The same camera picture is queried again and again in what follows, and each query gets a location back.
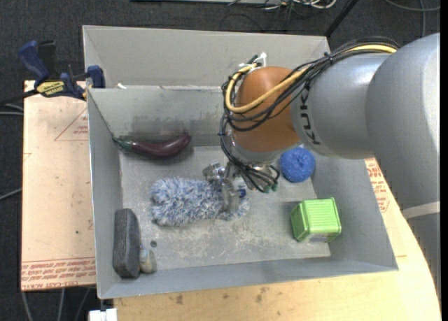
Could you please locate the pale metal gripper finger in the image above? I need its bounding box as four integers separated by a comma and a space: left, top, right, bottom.
202, 161, 225, 183
220, 176, 242, 213

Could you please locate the blue scrubber ball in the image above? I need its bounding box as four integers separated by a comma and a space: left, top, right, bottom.
279, 147, 316, 183

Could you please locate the blue and white fluffy cloth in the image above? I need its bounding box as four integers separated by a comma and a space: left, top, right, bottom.
148, 176, 251, 228

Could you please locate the grey metal bin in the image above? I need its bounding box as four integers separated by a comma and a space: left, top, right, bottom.
82, 24, 399, 300

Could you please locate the purple toy eggplant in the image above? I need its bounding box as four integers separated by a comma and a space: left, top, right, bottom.
112, 132, 193, 160

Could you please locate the green ribbed box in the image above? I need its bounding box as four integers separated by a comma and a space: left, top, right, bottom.
289, 197, 342, 243

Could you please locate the small grey-beige lump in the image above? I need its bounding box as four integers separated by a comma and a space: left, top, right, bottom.
139, 245, 158, 275

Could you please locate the dark grey sponge block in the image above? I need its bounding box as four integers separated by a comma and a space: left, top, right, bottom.
111, 208, 143, 279

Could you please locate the brown cardboard board red print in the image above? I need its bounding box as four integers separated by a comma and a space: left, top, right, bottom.
20, 80, 391, 292

